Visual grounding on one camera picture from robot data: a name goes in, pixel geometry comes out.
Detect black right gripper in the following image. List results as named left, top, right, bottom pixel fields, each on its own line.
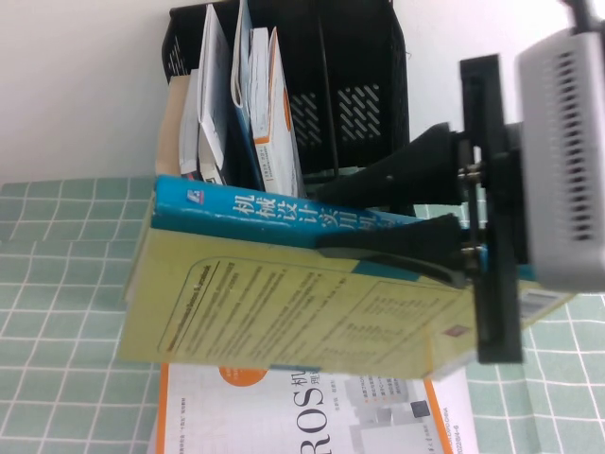
left=314, top=54, right=528, bottom=365

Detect yellow book with blue spine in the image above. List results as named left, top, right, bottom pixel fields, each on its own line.
left=120, top=173, right=576, bottom=382

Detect white book with orange stripe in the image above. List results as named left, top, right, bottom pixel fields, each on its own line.
left=248, top=26, right=306, bottom=198

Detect black plastic book holder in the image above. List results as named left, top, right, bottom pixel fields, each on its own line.
left=160, top=0, right=415, bottom=212

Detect black and white spine book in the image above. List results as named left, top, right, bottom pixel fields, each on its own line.
left=197, top=134, right=228, bottom=185

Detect white orange ROS robot book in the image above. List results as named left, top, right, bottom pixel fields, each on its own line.
left=155, top=361, right=455, bottom=454

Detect cyan spine book, beige pages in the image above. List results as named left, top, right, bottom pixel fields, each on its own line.
left=155, top=75, right=190, bottom=179

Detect white brochure with logos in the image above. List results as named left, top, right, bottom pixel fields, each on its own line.
left=146, top=368, right=474, bottom=454

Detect thin blue cover booklet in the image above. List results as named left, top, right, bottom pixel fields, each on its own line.
left=230, top=0, right=266, bottom=190

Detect thin white paper booklet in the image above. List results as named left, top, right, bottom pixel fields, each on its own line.
left=197, top=3, right=233, bottom=169

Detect green checked tablecloth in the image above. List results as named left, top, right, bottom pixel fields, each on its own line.
left=0, top=177, right=605, bottom=454

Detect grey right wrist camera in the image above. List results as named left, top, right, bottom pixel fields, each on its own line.
left=513, top=27, right=605, bottom=294

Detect dark right camera cable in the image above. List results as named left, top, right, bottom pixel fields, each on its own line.
left=560, top=0, right=605, bottom=37

